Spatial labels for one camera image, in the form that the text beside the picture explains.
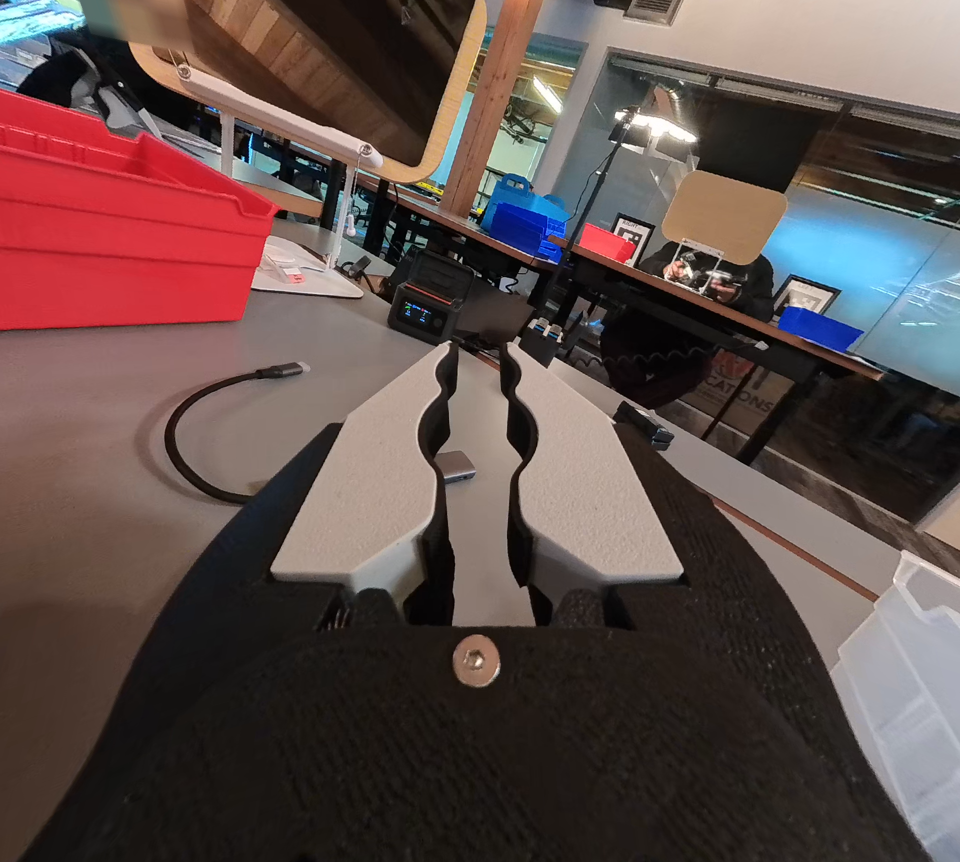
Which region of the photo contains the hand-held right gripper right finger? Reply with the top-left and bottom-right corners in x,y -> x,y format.
498,341 -> 686,599

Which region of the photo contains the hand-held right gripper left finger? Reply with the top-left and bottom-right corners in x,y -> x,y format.
268,341 -> 461,606

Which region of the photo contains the black hub cable with plug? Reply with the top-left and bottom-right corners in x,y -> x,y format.
163,361 -> 311,505

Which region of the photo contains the small black box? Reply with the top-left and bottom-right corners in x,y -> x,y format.
612,402 -> 675,451

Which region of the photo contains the black device with blue trim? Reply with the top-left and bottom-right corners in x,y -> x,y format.
517,314 -> 573,369

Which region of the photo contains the black power station with display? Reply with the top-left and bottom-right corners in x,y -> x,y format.
387,252 -> 476,338

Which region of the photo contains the small red bin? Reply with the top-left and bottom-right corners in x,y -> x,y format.
579,223 -> 639,268

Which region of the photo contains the framed printed tag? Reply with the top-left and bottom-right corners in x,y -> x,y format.
609,212 -> 657,264
772,274 -> 842,320

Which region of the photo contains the long wooden table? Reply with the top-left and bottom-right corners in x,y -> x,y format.
352,175 -> 888,465

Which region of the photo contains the blue bin stack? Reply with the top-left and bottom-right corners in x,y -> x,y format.
480,173 -> 569,257

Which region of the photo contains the beige rounded board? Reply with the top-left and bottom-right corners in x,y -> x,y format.
662,169 -> 789,296

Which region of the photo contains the large red bin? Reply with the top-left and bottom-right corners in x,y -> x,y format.
0,89 -> 280,332

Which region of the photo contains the white plastic bin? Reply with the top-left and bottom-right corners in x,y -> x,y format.
828,550 -> 960,862

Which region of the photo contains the studio light on tripod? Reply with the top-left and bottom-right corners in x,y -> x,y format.
538,104 -> 700,341

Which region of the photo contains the wood-edged board on white stand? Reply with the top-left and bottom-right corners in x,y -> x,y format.
127,0 -> 489,300

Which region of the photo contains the wooden post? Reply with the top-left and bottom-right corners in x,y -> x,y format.
438,0 -> 579,218

